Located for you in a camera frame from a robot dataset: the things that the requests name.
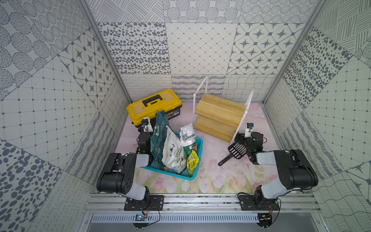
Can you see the yellow flower fertilizer bag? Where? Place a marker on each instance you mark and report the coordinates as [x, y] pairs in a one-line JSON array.
[[192, 163]]

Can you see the aluminium mounting rail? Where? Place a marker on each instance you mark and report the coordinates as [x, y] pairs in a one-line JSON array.
[[197, 203]]

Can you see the white green fertilizer bag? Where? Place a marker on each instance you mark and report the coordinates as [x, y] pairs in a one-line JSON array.
[[173, 152]]

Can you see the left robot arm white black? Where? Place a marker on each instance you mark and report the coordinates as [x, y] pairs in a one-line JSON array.
[[117, 175]]

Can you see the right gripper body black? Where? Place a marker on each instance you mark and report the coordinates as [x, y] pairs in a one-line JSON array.
[[248, 146]]

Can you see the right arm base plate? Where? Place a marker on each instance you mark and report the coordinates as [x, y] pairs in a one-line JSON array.
[[251, 203]]

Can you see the teal plastic basket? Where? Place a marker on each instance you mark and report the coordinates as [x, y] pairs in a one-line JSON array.
[[184, 174]]

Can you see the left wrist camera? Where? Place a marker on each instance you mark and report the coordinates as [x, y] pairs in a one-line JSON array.
[[146, 124]]

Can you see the yellow black toolbox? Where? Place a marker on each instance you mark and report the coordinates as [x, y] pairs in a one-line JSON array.
[[166, 101]]

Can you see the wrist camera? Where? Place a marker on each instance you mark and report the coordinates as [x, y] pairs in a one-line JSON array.
[[248, 130], [146, 124]]

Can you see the dark green fertilizer bag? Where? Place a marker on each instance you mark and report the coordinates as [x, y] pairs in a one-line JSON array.
[[158, 138]]

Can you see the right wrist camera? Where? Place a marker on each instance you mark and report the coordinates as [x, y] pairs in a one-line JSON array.
[[248, 130]]

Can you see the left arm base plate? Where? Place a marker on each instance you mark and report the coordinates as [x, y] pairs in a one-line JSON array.
[[151, 202]]

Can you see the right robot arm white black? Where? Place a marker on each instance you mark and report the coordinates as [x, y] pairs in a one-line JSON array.
[[294, 170]]

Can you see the white wooden two-tier shelf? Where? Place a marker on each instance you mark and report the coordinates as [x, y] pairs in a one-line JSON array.
[[215, 116]]

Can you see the black slotted scoop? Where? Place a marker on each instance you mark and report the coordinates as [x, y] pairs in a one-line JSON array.
[[236, 150]]

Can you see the green fruit picture bag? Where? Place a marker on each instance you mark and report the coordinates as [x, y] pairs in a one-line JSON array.
[[188, 139]]

